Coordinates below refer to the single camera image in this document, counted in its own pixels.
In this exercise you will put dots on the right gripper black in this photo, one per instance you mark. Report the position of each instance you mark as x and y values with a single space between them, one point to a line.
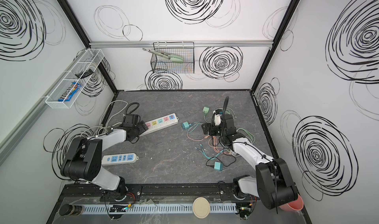
207 129

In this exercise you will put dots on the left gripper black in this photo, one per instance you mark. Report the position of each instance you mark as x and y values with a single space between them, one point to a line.
142 129

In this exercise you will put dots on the white multicolour power strip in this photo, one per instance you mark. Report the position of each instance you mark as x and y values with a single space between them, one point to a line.
160 123

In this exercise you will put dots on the teal charger plug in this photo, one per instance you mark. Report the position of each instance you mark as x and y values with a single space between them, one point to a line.
186 125

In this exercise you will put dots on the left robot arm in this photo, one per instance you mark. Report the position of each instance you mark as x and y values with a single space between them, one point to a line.
83 160

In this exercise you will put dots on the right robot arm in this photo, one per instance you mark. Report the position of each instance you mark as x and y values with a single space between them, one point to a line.
272 183

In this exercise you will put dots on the white blue power strip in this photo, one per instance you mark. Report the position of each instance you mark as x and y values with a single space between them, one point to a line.
119 159

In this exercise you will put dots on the small green charger plug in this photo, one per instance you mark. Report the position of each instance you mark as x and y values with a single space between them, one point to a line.
205 110

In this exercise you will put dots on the black remote control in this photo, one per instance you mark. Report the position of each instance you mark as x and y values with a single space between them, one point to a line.
84 74

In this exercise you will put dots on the blue candy packet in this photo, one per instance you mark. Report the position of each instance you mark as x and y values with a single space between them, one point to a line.
70 92

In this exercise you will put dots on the green kitchen tongs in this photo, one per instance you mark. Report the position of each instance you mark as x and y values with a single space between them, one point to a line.
171 57

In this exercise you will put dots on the beige round lid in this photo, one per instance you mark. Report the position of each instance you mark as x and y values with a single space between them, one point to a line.
201 207

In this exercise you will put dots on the dark glass jar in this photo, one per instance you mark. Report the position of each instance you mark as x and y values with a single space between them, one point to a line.
71 210

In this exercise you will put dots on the pink plastic cup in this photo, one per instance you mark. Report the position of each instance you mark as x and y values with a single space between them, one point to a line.
293 206

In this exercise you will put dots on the black wire wall basket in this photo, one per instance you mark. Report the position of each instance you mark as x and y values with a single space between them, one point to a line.
185 49

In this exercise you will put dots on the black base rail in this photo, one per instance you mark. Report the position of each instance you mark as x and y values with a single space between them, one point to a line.
222 190

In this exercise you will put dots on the white wire wall shelf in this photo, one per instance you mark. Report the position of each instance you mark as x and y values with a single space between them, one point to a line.
88 59

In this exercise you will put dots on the white slotted cable duct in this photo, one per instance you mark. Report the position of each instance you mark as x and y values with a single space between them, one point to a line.
92 209

